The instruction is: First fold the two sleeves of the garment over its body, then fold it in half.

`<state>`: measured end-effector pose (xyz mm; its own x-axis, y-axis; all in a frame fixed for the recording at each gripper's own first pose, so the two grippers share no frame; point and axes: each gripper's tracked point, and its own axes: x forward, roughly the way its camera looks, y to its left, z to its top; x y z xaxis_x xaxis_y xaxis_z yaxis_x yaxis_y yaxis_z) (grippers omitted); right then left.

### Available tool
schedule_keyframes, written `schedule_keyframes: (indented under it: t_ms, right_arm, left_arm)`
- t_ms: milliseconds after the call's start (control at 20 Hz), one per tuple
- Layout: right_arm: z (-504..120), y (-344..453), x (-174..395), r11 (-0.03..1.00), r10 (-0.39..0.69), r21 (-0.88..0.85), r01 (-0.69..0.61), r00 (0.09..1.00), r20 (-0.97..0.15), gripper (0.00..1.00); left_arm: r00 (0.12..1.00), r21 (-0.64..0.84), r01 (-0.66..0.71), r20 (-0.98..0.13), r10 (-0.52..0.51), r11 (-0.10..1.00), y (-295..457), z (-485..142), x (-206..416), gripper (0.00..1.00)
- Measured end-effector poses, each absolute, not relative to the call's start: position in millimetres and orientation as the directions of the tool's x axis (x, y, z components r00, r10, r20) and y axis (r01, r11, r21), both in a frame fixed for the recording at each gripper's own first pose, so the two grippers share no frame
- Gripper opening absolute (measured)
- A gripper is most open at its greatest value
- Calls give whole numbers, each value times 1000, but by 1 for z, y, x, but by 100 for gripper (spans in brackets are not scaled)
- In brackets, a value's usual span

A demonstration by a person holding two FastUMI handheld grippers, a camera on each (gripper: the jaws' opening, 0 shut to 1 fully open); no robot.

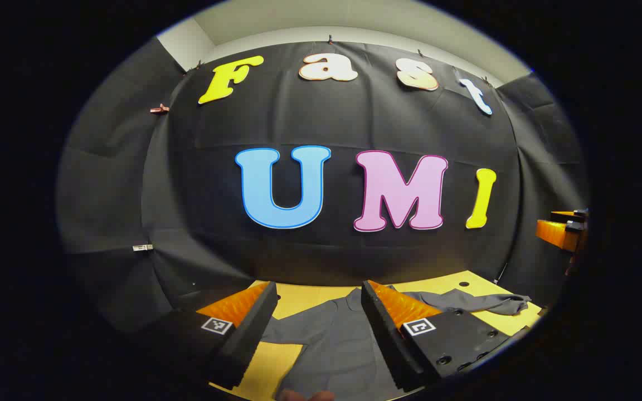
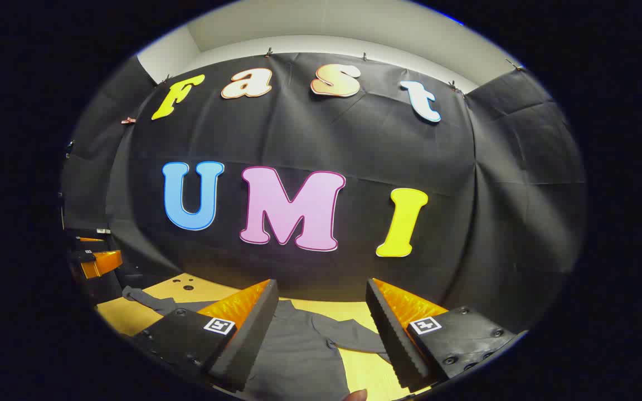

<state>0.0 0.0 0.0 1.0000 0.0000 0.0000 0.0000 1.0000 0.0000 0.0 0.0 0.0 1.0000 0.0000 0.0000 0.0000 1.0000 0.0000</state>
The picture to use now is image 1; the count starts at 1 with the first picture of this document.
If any gray polo shirt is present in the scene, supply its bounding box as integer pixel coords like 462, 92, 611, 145
260, 287, 532, 401

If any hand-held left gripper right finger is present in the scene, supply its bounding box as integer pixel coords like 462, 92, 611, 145
361, 280, 531, 393

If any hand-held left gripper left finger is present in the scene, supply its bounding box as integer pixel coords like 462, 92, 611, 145
143, 281, 279, 391

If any black backdrop cloth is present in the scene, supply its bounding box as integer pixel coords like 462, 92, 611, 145
56, 36, 590, 335

